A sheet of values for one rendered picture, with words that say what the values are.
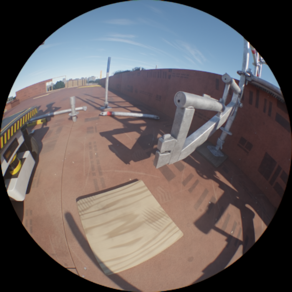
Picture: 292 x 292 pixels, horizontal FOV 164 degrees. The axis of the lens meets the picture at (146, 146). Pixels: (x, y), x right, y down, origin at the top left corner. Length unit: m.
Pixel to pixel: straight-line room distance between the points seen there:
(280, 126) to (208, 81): 0.79
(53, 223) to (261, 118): 1.37
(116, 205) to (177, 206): 0.25
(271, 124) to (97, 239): 1.20
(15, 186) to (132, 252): 0.51
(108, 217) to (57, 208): 0.24
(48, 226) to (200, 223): 0.62
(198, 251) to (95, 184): 0.52
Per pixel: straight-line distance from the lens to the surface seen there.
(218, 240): 0.55
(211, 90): 1.13
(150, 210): 0.41
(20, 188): 0.58
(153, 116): 1.21
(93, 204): 0.43
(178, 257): 0.44
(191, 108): 0.33
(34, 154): 0.82
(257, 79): 0.93
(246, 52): 1.04
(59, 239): 0.48
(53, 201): 0.54
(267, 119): 1.00
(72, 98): 1.13
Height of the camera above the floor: 0.40
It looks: 35 degrees down
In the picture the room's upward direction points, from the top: 10 degrees clockwise
